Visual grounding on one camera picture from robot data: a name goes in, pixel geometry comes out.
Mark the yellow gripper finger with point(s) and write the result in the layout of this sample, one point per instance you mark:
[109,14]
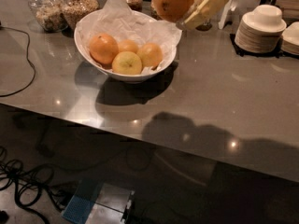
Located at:
[200,12]

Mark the orange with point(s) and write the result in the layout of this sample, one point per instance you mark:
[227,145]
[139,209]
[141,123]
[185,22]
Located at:
[128,45]
[103,48]
[150,54]
[171,10]

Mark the white paper bowl liner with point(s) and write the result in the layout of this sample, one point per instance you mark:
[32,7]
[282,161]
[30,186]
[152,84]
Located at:
[124,24]

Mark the white stand panel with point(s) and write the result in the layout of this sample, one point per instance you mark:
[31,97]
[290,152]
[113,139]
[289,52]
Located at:
[227,13]

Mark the small glass bottle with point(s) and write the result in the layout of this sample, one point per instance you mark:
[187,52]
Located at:
[207,25]

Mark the stack of paper plates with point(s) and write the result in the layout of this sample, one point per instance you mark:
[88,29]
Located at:
[252,38]

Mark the black plate tray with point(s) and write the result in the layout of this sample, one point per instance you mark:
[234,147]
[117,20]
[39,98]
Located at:
[277,52]

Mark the yellow-orange fruit, front left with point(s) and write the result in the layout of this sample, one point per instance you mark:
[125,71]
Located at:
[127,63]

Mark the glass jar with oats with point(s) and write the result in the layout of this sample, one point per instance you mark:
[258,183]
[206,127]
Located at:
[75,10]

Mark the glass jar, far left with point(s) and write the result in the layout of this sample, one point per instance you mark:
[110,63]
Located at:
[49,14]

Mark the blue grey floor pedal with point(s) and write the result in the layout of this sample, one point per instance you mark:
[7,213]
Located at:
[99,203]

